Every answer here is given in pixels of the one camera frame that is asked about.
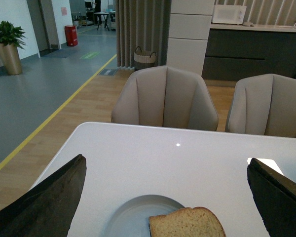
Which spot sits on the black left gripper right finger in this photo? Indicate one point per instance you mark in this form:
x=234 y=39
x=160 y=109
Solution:
x=275 y=198

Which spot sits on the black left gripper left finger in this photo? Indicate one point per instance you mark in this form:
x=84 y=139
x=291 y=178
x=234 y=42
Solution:
x=47 y=209

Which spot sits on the light blue round plate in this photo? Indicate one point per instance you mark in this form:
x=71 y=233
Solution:
x=132 y=218

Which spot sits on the brown bread slice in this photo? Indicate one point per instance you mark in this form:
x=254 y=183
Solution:
x=186 y=222

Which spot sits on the beige right chair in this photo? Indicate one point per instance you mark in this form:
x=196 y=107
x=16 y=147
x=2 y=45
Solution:
x=263 y=105

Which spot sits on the beige chair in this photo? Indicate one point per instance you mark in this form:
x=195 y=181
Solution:
x=263 y=105
x=167 y=97

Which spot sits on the gold plant pot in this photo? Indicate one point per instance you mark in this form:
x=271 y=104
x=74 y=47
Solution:
x=10 y=59

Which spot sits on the beige left chair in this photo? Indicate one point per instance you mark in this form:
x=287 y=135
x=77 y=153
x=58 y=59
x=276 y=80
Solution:
x=167 y=97

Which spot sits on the dark grey kitchen counter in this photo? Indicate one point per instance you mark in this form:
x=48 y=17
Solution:
x=232 y=55

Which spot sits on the red cabinet box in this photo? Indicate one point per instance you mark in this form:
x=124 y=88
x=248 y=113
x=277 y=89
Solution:
x=71 y=35

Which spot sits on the green potted plant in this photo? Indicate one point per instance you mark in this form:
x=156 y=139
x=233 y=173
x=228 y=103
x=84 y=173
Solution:
x=9 y=34

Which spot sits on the white microwave oven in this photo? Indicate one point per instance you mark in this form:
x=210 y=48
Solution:
x=228 y=14

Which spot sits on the white pillar cabinet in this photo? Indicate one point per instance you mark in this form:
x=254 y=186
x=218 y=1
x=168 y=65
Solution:
x=188 y=34

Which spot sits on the grey pleated curtain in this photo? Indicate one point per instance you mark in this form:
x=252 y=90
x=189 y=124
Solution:
x=143 y=23

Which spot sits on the woven basket with handles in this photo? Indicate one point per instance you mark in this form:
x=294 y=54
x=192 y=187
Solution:
x=144 y=59

